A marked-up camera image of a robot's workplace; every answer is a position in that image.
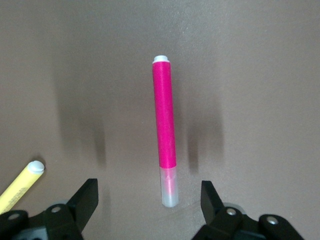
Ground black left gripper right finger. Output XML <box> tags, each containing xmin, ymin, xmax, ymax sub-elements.
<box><xmin>199</xmin><ymin>180</ymin><xmax>245</xmax><ymax>240</ymax></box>

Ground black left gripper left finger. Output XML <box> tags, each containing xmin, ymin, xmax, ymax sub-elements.
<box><xmin>43</xmin><ymin>178</ymin><xmax>99</xmax><ymax>240</ymax></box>

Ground pink marker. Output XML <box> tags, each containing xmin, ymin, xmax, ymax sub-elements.
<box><xmin>151</xmin><ymin>54</ymin><xmax>179</xmax><ymax>209</ymax></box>

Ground yellow marker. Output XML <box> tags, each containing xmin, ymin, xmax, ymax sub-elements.
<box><xmin>0</xmin><ymin>160</ymin><xmax>46</xmax><ymax>216</ymax></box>

